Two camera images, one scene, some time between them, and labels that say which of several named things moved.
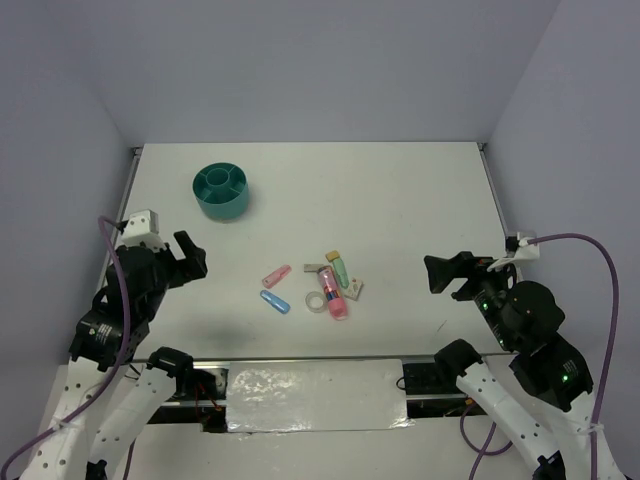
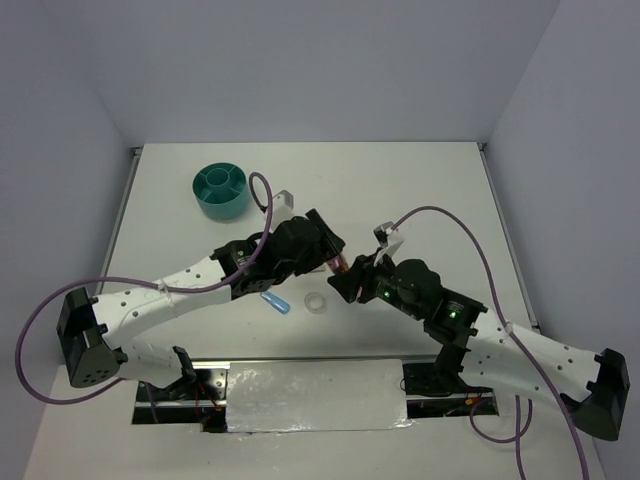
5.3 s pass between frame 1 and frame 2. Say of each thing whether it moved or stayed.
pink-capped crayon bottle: moved
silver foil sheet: stayed
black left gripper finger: moved
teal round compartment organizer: stayed
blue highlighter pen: stayed
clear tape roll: stayed
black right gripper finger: moved
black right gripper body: moved
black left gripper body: moved
